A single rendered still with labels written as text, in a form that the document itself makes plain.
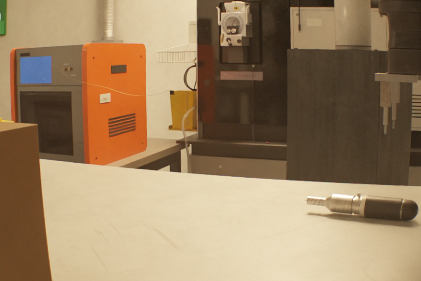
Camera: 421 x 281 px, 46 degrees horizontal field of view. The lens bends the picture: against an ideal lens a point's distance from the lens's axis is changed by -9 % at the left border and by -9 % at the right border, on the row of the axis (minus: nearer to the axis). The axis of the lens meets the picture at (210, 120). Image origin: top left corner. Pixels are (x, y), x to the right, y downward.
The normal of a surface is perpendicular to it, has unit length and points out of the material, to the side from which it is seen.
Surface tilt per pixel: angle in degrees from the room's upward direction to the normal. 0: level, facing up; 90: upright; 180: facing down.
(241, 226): 0
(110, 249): 0
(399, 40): 70
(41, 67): 90
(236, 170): 90
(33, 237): 90
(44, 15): 90
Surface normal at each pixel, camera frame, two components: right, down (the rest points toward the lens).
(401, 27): -0.49, 0.30
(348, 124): -0.65, 0.10
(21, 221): 0.92, 0.04
